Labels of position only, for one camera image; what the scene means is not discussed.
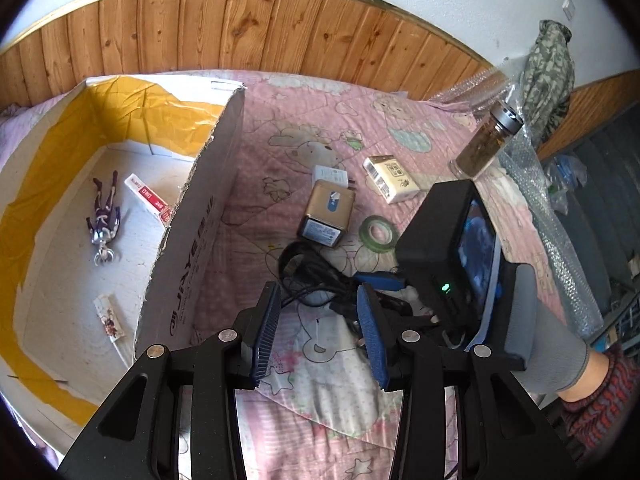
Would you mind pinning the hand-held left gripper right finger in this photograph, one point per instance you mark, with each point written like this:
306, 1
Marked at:
372, 340

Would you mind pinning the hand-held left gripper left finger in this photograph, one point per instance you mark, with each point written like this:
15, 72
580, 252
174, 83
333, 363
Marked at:
265, 330

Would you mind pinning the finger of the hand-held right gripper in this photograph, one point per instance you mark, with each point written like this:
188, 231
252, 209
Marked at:
380, 280
395, 306

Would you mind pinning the green tape roll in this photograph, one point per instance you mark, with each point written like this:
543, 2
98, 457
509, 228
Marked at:
364, 235

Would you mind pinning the cream cigarette pack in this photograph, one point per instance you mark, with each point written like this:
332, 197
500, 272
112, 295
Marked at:
392, 180

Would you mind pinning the gold square box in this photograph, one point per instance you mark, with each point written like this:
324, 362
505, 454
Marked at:
325, 210

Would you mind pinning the white cardboard box yellow tape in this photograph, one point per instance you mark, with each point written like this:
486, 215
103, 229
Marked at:
200, 240

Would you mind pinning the white charger plug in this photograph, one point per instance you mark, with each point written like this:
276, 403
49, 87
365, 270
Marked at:
330, 176

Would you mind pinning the illustrated card pack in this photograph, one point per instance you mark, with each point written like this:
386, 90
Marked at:
109, 317

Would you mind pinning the red and white small box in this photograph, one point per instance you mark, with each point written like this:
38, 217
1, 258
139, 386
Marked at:
145, 195

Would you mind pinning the purple action figure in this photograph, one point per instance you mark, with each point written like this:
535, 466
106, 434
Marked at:
104, 215

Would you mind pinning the person's right forearm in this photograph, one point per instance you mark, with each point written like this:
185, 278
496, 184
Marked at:
595, 400

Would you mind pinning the person's right hand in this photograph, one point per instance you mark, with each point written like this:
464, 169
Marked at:
555, 345

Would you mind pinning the glass bottle with metal lid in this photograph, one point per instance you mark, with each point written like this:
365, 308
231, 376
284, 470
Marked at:
480, 147

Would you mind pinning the clear bubble wrap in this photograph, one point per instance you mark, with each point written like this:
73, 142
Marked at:
560, 240

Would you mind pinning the blue plastic bag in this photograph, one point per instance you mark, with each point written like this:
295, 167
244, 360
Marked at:
567, 172

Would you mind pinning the pink cartoon printed blanket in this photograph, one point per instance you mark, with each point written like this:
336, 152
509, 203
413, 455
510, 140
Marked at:
310, 125

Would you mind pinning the dark ribbed panel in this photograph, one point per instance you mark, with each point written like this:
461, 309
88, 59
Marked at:
610, 185

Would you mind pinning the camouflage cloth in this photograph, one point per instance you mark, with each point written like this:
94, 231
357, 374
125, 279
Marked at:
545, 70

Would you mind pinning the white wall switch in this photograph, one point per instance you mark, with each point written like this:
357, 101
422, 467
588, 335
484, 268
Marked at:
568, 5

